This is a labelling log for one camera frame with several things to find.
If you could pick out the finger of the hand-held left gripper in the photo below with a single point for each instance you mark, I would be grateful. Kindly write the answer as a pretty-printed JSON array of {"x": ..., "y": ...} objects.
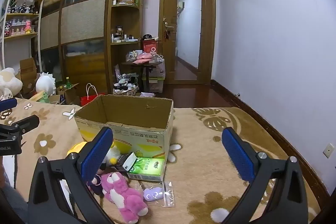
[
  {"x": 8, "y": 104},
  {"x": 26, "y": 123}
]

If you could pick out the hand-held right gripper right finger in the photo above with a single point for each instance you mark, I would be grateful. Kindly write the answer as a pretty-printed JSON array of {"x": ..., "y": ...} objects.
[{"x": 237, "y": 155}]

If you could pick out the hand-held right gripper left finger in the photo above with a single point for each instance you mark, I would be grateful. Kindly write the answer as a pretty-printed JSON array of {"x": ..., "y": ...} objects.
[{"x": 95, "y": 154}]

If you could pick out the white plush duck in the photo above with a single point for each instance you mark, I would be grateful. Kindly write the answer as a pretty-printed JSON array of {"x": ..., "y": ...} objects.
[{"x": 114, "y": 154}]

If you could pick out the yellow plush toy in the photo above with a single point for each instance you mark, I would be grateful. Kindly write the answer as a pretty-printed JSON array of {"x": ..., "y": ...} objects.
[{"x": 74, "y": 148}]

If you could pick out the pink plush bear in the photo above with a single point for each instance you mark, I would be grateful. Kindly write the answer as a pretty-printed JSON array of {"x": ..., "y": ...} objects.
[{"x": 126, "y": 195}]

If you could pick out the green tissue pack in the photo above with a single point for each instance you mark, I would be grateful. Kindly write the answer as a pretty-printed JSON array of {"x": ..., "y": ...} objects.
[{"x": 147, "y": 169}]

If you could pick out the small purple plush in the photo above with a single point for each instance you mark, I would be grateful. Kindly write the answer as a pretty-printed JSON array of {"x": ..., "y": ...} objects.
[{"x": 152, "y": 193}]

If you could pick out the cream plush toy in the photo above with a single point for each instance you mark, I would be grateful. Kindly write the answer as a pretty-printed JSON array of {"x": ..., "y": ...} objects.
[{"x": 9, "y": 82}]

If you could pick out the green frog plush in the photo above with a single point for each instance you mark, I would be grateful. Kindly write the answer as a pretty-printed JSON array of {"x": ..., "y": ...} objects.
[{"x": 45, "y": 97}]

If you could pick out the black white small case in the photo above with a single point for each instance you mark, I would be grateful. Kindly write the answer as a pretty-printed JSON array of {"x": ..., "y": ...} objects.
[{"x": 128, "y": 162}]

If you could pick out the tall open cardboard box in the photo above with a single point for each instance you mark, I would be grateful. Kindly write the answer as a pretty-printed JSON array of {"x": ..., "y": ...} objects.
[{"x": 27, "y": 74}]

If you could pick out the beige flower printed blanket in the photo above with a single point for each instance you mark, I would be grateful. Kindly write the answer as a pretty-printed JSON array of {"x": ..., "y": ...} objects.
[{"x": 199, "y": 161}]

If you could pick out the white spiky plush toy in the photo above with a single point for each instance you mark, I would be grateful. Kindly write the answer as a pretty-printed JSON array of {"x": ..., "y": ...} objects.
[{"x": 46, "y": 83}]

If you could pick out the low cardboard box with bottles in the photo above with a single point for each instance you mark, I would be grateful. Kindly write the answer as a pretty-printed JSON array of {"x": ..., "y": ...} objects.
[{"x": 69, "y": 95}]

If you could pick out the red paper bag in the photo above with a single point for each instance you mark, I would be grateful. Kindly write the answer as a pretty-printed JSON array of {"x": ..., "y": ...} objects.
[{"x": 88, "y": 100}]

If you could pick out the green glass bottle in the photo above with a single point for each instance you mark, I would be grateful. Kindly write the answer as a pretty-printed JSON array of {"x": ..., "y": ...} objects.
[{"x": 68, "y": 82}]

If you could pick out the basket of socks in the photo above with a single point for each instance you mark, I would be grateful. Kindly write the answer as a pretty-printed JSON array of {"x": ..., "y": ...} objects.
[{"x": 126, "y": 85}]

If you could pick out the row of small figurines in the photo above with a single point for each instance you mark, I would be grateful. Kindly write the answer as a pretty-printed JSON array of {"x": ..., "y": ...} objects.
[{"x": 21, "y": 7}]

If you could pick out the plastic storage bin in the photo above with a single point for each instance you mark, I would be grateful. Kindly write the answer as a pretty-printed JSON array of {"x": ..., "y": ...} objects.
[{"x": 157, "y": 74}]

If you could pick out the small round wooden table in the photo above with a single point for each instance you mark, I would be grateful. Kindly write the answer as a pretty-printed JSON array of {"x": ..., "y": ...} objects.
[{"x": 143, "y": 63}]

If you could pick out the clear plastic organizer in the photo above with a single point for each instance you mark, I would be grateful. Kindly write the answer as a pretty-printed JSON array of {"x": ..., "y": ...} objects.
[{"x": 132, "y": 55}]

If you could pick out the pink packet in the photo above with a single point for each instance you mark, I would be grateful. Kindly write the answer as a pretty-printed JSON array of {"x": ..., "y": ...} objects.
[{"x": 144, "y": 56}]

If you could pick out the wooden wardrobe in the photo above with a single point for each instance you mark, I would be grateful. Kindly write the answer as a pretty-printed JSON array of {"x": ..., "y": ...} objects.
[{"x": 81, "y": 19}]

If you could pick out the row of small toiletry bottles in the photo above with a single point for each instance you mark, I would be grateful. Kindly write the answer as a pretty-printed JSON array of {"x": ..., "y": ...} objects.
[{"x": 124, "y": 38}]

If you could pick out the red gift bag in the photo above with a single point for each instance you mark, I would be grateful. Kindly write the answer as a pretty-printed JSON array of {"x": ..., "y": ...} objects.
[{"x": 149, "y": 46}]

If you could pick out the black cap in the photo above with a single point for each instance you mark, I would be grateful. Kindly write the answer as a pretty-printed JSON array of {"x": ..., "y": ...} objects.
[{"x": 150, "y": 36}]

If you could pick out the wooden door with glass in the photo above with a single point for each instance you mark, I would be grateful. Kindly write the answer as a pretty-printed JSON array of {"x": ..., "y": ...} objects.
[{"x": 204, "y": 29}]

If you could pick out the red hanging key charm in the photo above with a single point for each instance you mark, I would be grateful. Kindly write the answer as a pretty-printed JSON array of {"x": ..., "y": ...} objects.
[{"x": 166, "y": 35}]

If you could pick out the wooden corner shelf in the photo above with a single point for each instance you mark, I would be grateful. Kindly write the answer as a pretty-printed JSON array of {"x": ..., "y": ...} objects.
[{"x": 124, "y": 19}]

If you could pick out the wall socket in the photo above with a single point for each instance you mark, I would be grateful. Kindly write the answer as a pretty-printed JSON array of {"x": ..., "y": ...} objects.
[{"x": 328, "y": 151}]

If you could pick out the white frame figurine shelf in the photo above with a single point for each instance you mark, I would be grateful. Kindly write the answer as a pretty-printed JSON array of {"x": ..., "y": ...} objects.
[{"x": 23, "y": 14}]

